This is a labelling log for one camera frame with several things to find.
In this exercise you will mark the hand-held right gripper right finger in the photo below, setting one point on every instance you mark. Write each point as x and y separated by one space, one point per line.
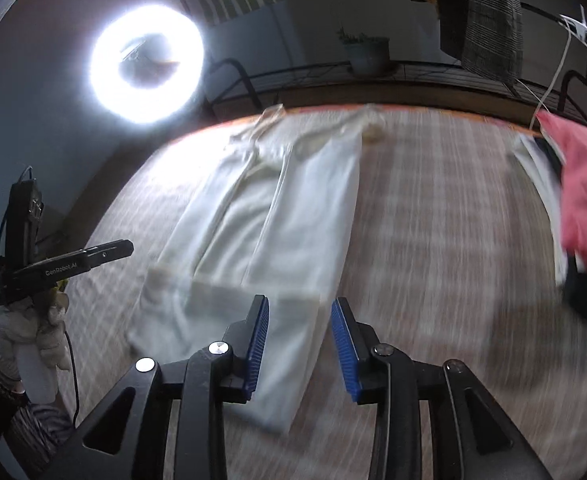
344 345

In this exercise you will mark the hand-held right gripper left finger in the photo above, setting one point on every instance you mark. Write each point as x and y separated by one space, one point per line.
256 347

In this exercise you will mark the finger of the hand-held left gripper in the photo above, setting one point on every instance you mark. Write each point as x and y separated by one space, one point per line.
108 251

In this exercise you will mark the white pants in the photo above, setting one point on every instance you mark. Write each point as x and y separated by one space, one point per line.
258 230

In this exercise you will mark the person's left forearm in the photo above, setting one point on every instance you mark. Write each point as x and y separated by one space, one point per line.
15 410

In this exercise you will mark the pile of clothes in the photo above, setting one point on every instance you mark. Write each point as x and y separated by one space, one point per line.
558 220

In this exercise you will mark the white clothes clip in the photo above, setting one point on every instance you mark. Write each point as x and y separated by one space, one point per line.
579 24

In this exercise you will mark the person's left hand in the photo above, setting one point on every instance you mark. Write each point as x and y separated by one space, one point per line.
28 330

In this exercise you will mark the plaid blanket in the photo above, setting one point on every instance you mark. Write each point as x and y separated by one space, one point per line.
423 260

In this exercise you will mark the pink garment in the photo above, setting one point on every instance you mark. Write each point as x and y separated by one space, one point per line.
586 195

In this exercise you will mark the potted plant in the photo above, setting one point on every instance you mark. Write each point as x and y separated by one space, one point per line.
366 50

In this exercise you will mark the hanging checked garment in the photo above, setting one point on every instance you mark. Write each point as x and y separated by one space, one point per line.
488 15

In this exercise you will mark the black metal bed frame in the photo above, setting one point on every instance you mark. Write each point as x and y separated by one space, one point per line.
323 77

